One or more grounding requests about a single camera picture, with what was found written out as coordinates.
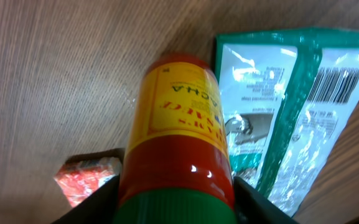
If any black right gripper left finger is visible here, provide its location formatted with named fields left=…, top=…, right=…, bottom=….
left=52, top=176, right=120, bottom=224

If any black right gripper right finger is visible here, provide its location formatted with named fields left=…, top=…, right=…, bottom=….
left=233, top=177, right=298, bottom=224

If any small orange white box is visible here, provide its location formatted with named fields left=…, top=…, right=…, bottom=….
left=54, top=157, right=122, bottom=208

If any red yellow green-capped bottle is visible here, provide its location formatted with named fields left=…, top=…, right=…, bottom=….
left=113, top=54, right=236, bottom=224

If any green white sachet packet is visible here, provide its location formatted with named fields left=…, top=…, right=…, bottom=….
left=215, top=28, right=359, bottom=216

